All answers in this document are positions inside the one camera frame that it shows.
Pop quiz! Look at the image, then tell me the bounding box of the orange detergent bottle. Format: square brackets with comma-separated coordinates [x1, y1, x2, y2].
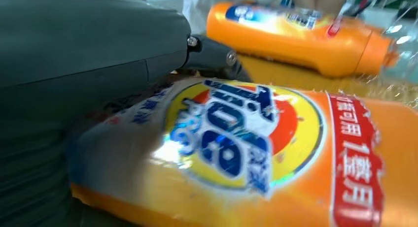
[206, 1, 418, 86]
[67, 76, 418, 227]

